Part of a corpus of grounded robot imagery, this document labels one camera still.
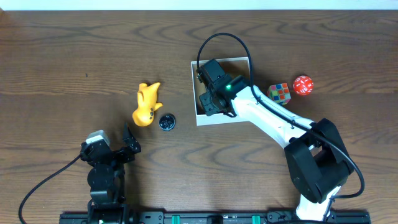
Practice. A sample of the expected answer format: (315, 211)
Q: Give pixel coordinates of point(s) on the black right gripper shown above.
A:
(207, 101)

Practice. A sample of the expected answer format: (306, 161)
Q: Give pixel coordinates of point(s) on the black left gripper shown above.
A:
(116, 154)

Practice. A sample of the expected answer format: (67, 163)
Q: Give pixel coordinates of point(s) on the black round cap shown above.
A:
(167, 122)

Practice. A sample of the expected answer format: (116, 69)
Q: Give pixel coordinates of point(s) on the yellow rubber toy animal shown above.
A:
(147, 104)

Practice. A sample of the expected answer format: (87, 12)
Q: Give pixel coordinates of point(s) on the colourful puzzle cube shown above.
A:
(279, 93)

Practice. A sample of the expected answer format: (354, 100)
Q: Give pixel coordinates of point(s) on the red ball with white numbers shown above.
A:
(303, 85)

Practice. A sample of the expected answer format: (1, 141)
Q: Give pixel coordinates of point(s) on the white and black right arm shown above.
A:
(318, 161)

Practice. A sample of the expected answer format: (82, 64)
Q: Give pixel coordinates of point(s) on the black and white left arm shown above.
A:
(107, 176)

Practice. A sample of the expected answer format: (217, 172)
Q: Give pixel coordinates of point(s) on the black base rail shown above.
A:
(285, 216)

